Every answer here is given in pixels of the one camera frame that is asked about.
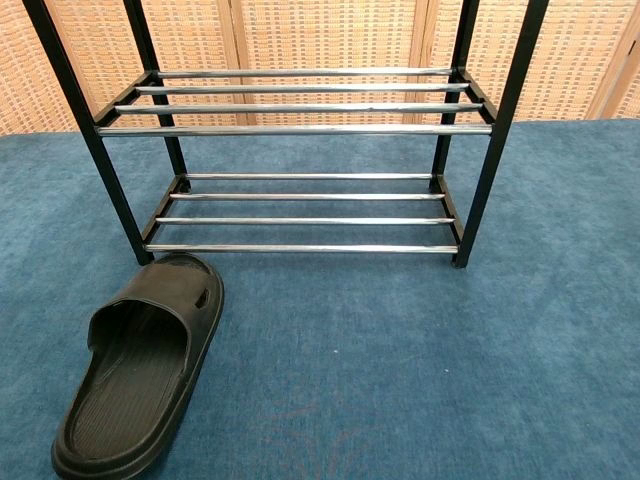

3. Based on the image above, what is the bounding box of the black rubber slide sandal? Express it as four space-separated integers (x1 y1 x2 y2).
51 253 226 480

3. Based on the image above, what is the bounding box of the black metal shoe rack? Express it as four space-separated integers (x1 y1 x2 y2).
22 0 550 270

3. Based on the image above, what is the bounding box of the blue fuzzy table cloth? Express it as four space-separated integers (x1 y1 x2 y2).
0 118 640 480

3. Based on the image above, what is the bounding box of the woven bamboo folding screen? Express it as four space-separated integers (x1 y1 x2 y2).
0 0 640 137

